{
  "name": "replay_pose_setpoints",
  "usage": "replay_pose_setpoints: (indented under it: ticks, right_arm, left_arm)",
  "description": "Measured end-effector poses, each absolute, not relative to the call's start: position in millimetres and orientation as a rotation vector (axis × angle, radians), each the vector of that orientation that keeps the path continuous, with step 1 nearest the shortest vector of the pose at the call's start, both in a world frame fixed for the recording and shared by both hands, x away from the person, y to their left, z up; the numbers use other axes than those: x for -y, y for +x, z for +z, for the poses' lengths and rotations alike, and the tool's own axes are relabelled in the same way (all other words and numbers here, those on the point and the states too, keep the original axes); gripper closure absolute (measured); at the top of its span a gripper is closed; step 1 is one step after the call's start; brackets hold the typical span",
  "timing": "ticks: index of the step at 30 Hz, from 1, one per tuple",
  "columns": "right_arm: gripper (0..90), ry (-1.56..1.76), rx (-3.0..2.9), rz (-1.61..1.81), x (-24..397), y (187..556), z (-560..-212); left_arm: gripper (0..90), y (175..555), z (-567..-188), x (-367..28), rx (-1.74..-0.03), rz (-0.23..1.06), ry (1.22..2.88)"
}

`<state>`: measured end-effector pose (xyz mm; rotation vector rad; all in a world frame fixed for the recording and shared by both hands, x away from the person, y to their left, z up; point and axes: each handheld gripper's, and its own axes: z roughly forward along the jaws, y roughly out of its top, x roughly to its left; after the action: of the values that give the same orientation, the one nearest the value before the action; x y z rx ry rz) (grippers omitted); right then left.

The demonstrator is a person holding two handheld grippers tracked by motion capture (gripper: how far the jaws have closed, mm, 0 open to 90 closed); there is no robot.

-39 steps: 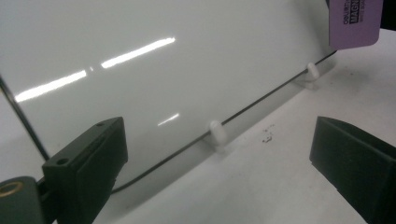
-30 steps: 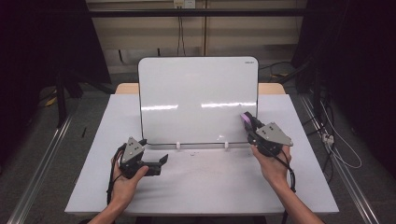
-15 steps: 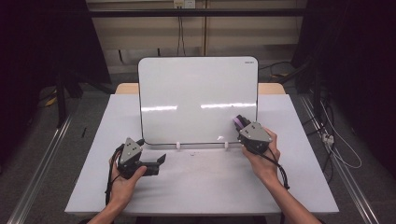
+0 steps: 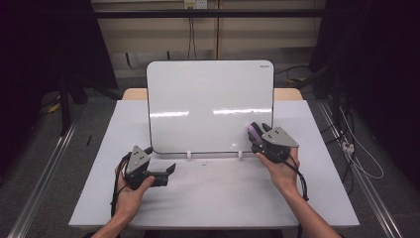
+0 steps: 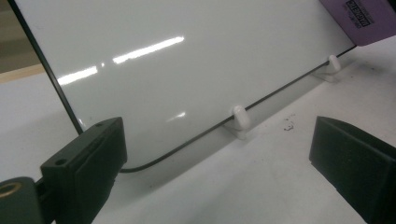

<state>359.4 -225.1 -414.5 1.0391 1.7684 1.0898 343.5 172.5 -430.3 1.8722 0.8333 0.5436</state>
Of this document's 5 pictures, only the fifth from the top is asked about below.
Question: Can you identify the wooden table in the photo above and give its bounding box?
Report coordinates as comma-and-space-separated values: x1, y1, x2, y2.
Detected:
0, 63, 47, 85

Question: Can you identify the white board stand foot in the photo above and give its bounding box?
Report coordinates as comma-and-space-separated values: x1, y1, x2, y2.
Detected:
225, 105, 252, 141
313, 54, 342, 83

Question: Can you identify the white whiteboard with black rim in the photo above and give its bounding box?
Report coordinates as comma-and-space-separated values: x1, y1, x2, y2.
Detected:
7, 0, 358, 174

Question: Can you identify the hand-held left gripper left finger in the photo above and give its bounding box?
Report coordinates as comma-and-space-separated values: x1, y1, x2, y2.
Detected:
40, 117, 129, 224

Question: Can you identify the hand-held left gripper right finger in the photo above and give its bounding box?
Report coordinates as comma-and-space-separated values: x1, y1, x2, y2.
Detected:
308, 116, 396, 224

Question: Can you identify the purple and black eraser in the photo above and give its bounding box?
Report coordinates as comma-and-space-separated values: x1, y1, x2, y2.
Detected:
318, 0, 396, 48

